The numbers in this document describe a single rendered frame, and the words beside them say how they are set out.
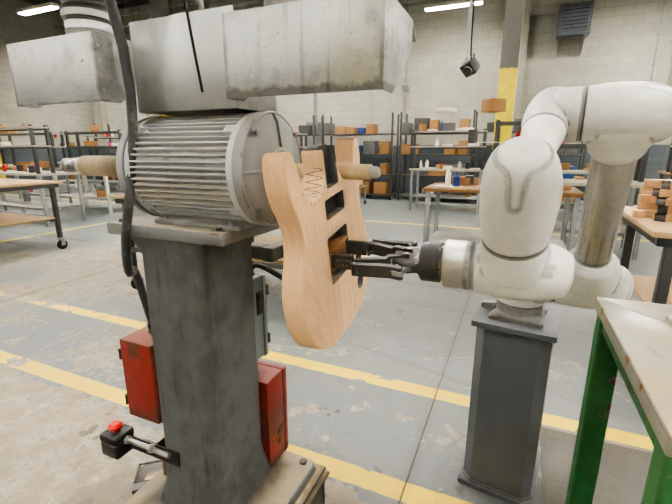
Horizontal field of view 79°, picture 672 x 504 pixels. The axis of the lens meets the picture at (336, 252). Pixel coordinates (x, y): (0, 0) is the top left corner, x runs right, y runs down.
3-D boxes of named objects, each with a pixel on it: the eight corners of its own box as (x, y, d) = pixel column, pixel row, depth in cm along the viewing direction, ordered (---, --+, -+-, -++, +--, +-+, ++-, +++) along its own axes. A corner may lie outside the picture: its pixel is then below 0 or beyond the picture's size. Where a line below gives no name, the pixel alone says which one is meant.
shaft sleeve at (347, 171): (296, 179, 91) (289, 176, 88) (297, 164, 91) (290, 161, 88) (372, 181, 84) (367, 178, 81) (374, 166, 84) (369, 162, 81)
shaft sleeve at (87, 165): (94, 177, 119) (75, 173, 114) (96, 158, 119) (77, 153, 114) (139, 179, 112) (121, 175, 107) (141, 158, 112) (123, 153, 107)
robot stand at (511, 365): (472, 440, 186) (486, 297, 168) (539, 464, 172) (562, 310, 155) (456, 481, 163) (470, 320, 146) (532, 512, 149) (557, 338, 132)
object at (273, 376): (208, 447, 138) (199, 349, 129) (231, 425, 149) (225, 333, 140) (271, 470, 128) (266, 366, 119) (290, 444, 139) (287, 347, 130)
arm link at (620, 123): (554, 278, 151) (626, 288, 141) (550, 312, 142) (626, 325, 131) (583, 72, 101) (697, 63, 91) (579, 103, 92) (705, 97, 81)
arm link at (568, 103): (520, 107, 98) (585, 104, 91) (530, 75, 108) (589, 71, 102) (518, 155, 106) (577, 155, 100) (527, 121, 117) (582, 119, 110)
